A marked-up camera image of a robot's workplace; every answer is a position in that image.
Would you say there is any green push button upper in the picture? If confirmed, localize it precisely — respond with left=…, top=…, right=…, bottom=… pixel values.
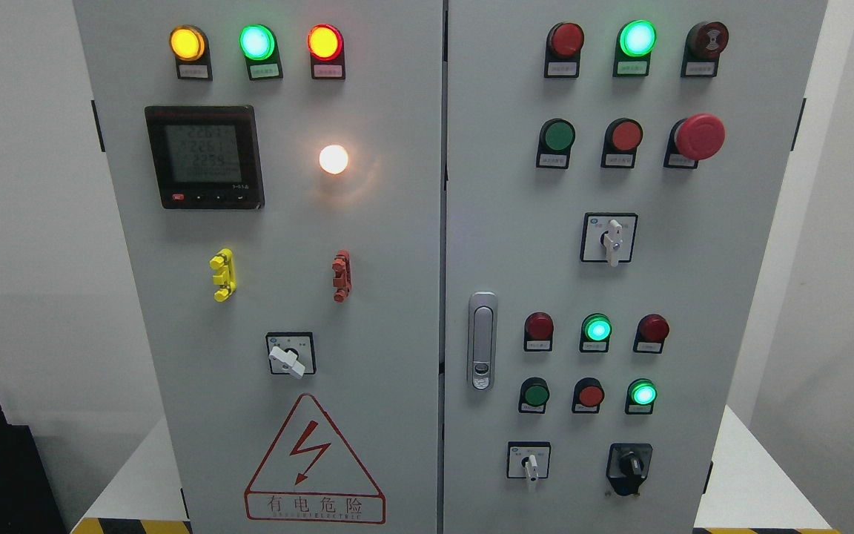
left=536, top=118, right=576, bottom=169

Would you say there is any green indicator light top right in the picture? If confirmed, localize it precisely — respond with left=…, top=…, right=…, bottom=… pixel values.
left=613, top=19, right=657, bottom=77

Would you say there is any red emergency stop button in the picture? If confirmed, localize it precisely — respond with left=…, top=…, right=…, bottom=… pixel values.
left=663, top=113, right=726, bottom=170

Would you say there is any grey cabinet door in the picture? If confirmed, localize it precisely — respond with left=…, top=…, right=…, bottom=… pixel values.
left=442, top=1, right=827, bottom=533
left=73, top=1, right=444, bottom=533

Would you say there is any black digital power meter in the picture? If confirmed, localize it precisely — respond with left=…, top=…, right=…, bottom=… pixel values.
left=145, top=105, right=265, bottom=210

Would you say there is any white selector switch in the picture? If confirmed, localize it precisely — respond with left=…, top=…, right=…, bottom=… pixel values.
left=507, top=441, right=552, bottom=492
left=580, top=212, right=638, bottom=267

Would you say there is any left grey cabinet door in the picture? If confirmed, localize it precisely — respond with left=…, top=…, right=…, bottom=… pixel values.
left=73, top=1, right=444, bottom=533

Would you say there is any red push button upper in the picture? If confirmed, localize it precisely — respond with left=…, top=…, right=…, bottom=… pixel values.
left=600, top=117, right=643, bottom=168

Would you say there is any right grey cabinet door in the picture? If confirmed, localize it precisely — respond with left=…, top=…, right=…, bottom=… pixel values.
left=442, top=1, right=827, bottom=533

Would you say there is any white platform under cabinet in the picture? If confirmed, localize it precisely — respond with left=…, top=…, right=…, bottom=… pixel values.
left=72, top=408, right=835, bottom=533

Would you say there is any red indicator light top right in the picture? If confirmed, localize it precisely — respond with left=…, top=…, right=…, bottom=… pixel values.
left=543, top=22, right=584, bottom=79

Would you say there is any dark red indicator light left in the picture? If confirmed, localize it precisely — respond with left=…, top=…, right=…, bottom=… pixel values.
left=524, top=311, right=555, bottom=352

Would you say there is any yellow indicator light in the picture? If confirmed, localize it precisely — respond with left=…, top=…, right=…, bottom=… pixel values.
left=169, top=24, right=213, bottom=80

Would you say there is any green indicator light middle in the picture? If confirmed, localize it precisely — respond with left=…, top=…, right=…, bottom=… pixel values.
left=579, top=312, right=612, bottom=354

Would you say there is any white selector switch upper right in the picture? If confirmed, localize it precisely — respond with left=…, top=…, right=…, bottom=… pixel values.
left=580, top=212, right=638, bottom=267

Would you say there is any white selector switch lower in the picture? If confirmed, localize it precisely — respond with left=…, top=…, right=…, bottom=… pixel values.
left=507, top=441, right=552, bottom=492

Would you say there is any red push button lower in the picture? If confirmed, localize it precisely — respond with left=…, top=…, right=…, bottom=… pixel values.
left=572, top=378, right=606, bottom=415

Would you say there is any white glowing indicator light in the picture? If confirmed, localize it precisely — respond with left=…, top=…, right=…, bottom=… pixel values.
left=318, top=143, right=350, bottom=175

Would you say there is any silver door latch handle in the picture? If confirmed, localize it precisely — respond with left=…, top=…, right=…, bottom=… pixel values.
left=467, top=291, right=498, bottom=391

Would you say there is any red electric hazard warning sticker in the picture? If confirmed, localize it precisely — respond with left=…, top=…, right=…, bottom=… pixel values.
left=244, top=393, right=386, bottom=524

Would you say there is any red indicator light top left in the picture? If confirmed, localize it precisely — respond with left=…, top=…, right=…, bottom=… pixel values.
left=306, top=24, right=345, bottom=80

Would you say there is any yellow terminal clip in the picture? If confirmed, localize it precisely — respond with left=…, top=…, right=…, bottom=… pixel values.
left=209, top=248, right=236, bottom=302

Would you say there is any red terminal clip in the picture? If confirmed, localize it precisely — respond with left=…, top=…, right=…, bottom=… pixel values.
left=331, top=249, right=352, bottom=303

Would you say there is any red push button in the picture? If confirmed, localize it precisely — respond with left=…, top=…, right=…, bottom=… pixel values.
left=600, top=117, right=643, bottom=168
left=572, top=378, right=606, bottom=415

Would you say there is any white selector switch left door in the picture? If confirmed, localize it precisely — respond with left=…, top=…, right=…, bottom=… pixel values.
left=265, top=332, right=317, bottom=379

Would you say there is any green lit push button lower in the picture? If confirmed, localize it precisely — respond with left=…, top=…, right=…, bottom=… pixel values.
left=624, top=378, right=658, bottom=415

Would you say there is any black rotary knob switch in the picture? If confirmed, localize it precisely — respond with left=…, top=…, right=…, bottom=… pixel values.
left=606, top=443, right=653, bottom=496

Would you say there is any dark red indicator light right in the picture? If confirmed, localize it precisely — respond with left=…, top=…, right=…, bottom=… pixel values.
left=632, top=314, right=670, bottom=355

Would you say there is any green indicator light top left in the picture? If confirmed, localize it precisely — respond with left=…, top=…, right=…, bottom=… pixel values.
left=239, top=24, right=282, bottom=81

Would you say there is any dark red buzzer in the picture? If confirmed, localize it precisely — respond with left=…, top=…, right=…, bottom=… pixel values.
left=681, top=21, right=729, bottom=78

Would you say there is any dark red indicator light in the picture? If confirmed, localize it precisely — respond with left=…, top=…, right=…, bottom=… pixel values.
left=632, top=314, right=670, bottom=355
left=524, top=311, right=555, bottom=352

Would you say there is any black box with antenna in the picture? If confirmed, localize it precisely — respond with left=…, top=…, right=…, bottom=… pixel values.
left=0, top=403, right=67, bottom=533

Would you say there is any green indicator light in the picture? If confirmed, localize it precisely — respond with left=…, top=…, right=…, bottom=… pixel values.
left=239, top=24, right=282, bottom=81
left=613, top=19, right=657, bottom=77
left=579, top=312, right=612, bottom=354

